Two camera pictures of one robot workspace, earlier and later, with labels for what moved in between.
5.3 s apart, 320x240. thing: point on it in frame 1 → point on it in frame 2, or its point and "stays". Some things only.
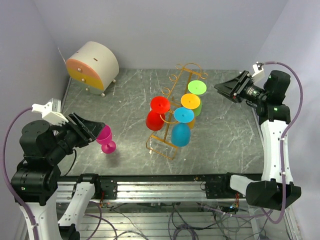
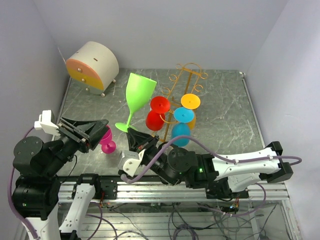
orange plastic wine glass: x=192 y=101 stays
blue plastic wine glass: x=180 y=135 stays
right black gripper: x=233 y=89 → x=137 y=139
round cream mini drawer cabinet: x=93 y=66 stays
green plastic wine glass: x=198 y=87 → x=139 y=91
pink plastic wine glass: x=108 y=146 stays
